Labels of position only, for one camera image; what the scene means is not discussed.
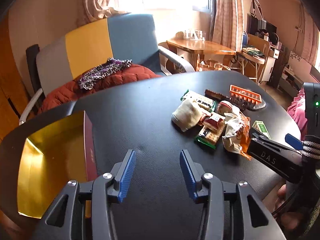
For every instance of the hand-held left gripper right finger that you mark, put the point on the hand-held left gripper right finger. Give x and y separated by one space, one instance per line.
188 175

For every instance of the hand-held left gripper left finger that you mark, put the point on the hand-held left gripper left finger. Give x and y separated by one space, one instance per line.
126 175

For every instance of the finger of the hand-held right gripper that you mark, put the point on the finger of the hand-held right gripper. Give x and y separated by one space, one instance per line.
293 140
257 136

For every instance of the green and white box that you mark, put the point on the green and white box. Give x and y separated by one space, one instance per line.
261 128

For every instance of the orange snack bag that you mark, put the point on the orange snack bag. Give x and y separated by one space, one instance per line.
237 135

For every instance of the orange plastic rack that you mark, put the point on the orange plastic rack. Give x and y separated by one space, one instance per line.
246 95

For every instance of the green cracker packet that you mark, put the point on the green cracker packet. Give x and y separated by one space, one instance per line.
210 136
200 98

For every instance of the red snack packet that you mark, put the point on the red snack packet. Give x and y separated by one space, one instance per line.
212 122

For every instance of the brown chocolate wafer bar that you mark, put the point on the brown chocolate wafer bar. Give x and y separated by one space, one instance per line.
220 95

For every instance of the red box with gold lining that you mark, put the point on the red box with gold lining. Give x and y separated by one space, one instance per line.
50 155

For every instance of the person's right hand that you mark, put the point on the person's right hand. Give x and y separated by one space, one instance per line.
292 221

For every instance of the pink blanket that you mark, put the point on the pink blanket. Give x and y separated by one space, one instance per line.
296 112

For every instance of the grey low shelf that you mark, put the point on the grey low shelf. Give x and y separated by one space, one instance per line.
291 80

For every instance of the white cabinet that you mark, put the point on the white cabinet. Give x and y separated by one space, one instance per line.
270 65

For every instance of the folded green cloth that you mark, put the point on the folded green cloth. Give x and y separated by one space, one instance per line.
252 51

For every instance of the wooden folding chair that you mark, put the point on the wooden folding chair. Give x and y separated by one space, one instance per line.
260 42

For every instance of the blue chair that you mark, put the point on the blue chair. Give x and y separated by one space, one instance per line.
245 40

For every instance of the red quilted jacket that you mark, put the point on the red quilted jacket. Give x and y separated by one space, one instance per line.
125 76

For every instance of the leopard print cloth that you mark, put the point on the leopard print cloth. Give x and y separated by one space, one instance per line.
100 72

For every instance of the wooden dining table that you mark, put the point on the wooden dining table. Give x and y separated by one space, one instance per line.
200 46

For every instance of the black monitor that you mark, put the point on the black monitor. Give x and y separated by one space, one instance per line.
262 27

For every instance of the pink patterned curtain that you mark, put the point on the pink patterned curtain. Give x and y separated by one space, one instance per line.
227 12

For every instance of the grey yellow blue armchair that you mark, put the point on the grey yellow blue armchair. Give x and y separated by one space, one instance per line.
87 42

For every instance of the wooden wardrobe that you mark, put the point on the wooden wardrobe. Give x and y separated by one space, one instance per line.
10 80

